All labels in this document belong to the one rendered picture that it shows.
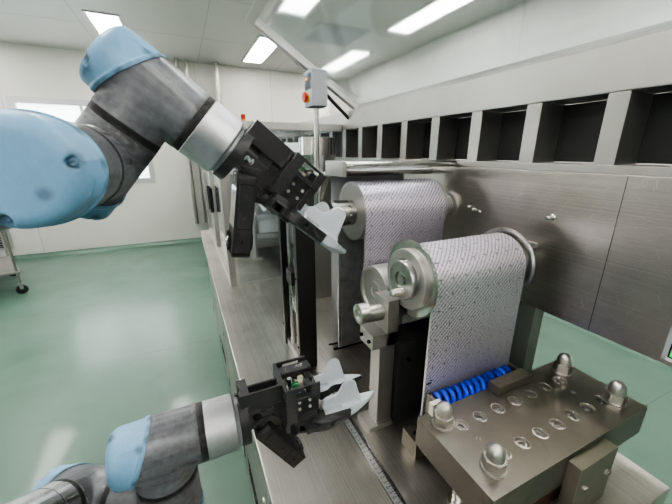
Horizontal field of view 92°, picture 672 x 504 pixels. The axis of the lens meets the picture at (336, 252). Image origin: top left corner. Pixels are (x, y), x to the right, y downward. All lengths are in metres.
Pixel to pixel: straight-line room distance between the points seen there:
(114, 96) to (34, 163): 0.16
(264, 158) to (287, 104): 5.84
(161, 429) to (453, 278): 0.49
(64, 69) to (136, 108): 5.78
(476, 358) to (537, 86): 0.58
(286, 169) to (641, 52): 0.60
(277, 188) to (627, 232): 0.60
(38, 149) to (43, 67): 5.96
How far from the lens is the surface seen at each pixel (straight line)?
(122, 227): 6.14
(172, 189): 5.99
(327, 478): 0.73
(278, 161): 0.44
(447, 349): 0.67
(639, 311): 0.77
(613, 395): 0.83
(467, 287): 0.64
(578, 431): 0.74
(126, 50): 0.42
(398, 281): 0.62
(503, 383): 0.75
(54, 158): 0.27
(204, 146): 0.41
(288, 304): 1.00
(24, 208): 0.28
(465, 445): 0.63
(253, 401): 0.50
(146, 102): 0.41
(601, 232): 0.77
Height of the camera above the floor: 1.48
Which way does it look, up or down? 17 degrees down
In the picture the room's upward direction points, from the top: straight up
